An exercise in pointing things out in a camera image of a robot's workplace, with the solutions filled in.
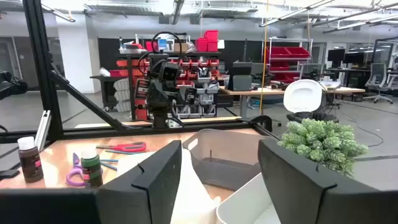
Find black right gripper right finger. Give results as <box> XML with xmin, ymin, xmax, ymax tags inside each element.
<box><xmin>257</xmin><ymin>139</ymin><xmax>398</xmax><ymax>224</ymax></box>

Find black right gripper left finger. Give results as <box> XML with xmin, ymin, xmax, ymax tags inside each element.
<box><xmin>96</xmin><ymin>139</ymin><xmax>183</xmax><ymax>224</ymax></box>

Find red handled scissors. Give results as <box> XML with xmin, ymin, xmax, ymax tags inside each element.
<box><xmin>95</xmin><ymin>141</ymin><xmax>147</xmax><ymax>154</ymax></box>

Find green paint bottle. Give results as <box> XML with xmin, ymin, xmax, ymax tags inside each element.
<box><xmin>80</xmin><ymin>148</ymin><xmax>104</xmax><ymax>189</ymax></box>

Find purple handled scissors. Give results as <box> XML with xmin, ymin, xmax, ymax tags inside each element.
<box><xmin>65</xmin><ymin>152</ymin><xmax>94</xmax><ymax>188</ymax></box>

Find small white cylinder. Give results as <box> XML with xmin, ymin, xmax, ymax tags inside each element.
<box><xmin>17</xmin><ymin>136</ymin><xmax>45</xmax><ymax>184</ymax></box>

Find artificial green plant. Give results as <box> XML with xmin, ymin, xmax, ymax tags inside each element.
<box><xmin>277</xmin><ymin>118</ymin><xmax>369</xmax><ymax>179</ymax></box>

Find light grey plastic bin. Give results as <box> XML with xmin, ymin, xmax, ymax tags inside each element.
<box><xmin>216</xmin><ymin>172</ymin><xmax>280</xmax><ymax>224</ymax></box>

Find black curved corner clamp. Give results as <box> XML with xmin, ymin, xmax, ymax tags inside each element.
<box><xmin>248</xmin><ymin>114</ymin><xmax>274</xmax><ymax>133</ymax></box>

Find dark translucent grey bin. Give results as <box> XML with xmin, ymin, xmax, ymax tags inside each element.
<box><xmin>182</xmin><ymin>128</ymin><xmax>272</xmax><ymax>191</ymax></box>

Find white trash can black bag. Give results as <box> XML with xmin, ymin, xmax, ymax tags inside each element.
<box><xmin>283</xmin><ymin>78</ymin><xmax>340</xmax><ymax>124</ymax></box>

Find wooden top desk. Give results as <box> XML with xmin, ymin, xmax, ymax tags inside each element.
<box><xmin>218</xmin><ymin>84</ymin><xmax>366</xmax><ymax>119</ymax></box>

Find black rolling cart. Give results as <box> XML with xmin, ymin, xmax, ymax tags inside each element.
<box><xmin>90</xmin><ymin>74</ymin><xmax>129</xmax><ymax>112</ymax></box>

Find silver aluminium extrusion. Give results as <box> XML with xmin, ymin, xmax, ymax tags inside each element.
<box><xmin>34</xmin><ymin>110</ymin><xmax>52</xmax><ymax>152</ymax></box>

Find parts shelf with red bins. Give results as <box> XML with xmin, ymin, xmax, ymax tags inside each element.
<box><xmin>115</xmin><ymin>29</ymin><xmax>222</xmax><ymax>121</ymax></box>

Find grey office chair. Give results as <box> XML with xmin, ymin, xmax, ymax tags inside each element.
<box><xmin>363</xmin><ymin>62</ymin><xmax>395</xmax><ymax>105</ymax></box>

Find black computer monitor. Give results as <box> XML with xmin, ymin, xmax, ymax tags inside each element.
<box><xmin>326</xmin><ymin>48</ymin><xmax>346</xmax><ymax>63</ymax></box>

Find yellow hanging cable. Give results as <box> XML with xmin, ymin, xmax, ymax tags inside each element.
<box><xmin>259</xmin><ymin>0</ymin><xmax>270</xmax><ymax>115</ymax></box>

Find wire rack with red bins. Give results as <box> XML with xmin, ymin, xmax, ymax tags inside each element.
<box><xmin>265</xmin><ymin>37</ymin><xmax>313</xmax><ymax>84</ymax></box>

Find black aluminium table frame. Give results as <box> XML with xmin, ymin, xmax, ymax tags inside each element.
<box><xmin>0</xmin><ymin>0</ymin><xmax>280</xmax><ymax>146</ymax></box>

